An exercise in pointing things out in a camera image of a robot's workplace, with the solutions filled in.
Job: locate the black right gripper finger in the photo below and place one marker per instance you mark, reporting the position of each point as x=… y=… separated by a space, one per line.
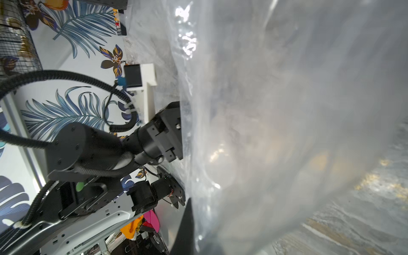
x=185 y=232

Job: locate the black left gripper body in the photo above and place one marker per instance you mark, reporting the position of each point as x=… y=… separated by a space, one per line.
x=162 y=135

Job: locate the clear plastic vacuum bag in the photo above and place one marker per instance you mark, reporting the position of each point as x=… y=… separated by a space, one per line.
x=294 y=122

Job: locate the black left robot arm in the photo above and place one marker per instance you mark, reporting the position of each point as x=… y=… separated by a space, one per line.
x=84 y=198

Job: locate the black wire basket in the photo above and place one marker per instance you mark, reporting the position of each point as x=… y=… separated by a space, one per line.
x=18 y=53

